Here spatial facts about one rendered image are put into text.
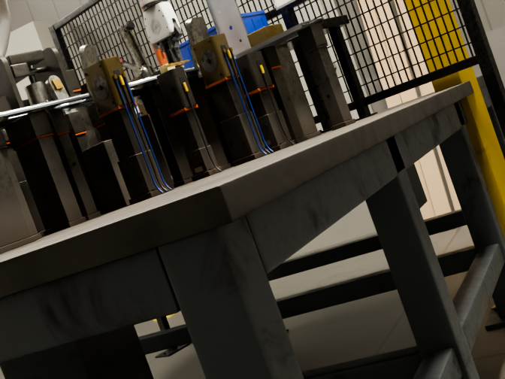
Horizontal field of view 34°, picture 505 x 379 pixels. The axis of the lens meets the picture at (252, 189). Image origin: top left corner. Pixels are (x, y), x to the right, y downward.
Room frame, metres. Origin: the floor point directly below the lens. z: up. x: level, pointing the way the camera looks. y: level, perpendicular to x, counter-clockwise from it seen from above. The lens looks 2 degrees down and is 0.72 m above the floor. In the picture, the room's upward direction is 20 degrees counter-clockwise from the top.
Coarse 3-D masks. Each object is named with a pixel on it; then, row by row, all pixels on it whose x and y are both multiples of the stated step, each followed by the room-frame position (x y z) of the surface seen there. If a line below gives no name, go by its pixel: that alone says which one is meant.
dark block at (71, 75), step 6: (66, 72) 2.34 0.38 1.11; (72, 72) 2.36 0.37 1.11; (72, 78) 2.35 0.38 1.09; (72, 84) 2.35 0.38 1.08; (78, 84) 2.36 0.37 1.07; (78, 90) 2.36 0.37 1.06; (84, 108) 2.36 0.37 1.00; (84, 114) 2.35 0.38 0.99; (84, 120) 2.35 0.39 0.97; (90, 120) 2.36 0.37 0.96; (90, 126) 2.36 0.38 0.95; (90, 132) 2.35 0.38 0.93; (90, 138) 2.35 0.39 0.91; (96, 138) 2.36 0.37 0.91; (90, 144) 2.34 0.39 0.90
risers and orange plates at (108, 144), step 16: (144, 128) 2.23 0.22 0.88; (96, 144) 2.09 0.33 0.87; (112, 144) 2.08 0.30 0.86; (96, 160) 2.10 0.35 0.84; (112, 160) 2.07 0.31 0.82; (160, 160) 2.24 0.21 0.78; (96, 176) 2.12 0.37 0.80; (112, 176) 2.07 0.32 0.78; (96, 192) 2.13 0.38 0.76; (112, 192) 2.09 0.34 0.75; (128, 192) 2.08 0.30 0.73; (112, 208) 2.11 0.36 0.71
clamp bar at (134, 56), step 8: (128, 24) 2.47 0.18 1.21; (120, 32) 2.50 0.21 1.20; (128, 32) 2.51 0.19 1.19; (128, 40) 2.49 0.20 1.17; (136, 40) 2.51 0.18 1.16; (128, 48) 2.49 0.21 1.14; (136, 48) 2.51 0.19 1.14; (136, 56) 2.48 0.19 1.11; (144, 56) 2.50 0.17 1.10; (136, 64) 2.48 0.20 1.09; (144, 64) 2.50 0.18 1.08; (152, 72) 2.49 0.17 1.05
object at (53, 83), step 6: (48, 78) 2.25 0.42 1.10; (54, 78) 2.26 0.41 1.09; (48, 84) 2.25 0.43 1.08; (54, 84) 2.24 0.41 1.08; (60, 84) 2.25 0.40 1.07; (54, 90) 2.24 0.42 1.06; (60, 90) 2.25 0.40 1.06; (54, 96) 2.24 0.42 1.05; (60, 96) 2.24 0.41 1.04; (66, 96) 2.25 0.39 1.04
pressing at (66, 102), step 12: (192, 72) 2.40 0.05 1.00; (132, 84) 2.14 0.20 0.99; (144, 84) 2.28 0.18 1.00; (156, 84) 2.38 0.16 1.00; (72, 96) 2.02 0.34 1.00; (84, 96) 2.03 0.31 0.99; (24, 108) 1.90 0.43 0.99; (36, 108) 2.00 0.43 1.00; (72, 108) 2.16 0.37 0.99; (0, 120) 1.97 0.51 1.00; (12, 120) 2.06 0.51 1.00
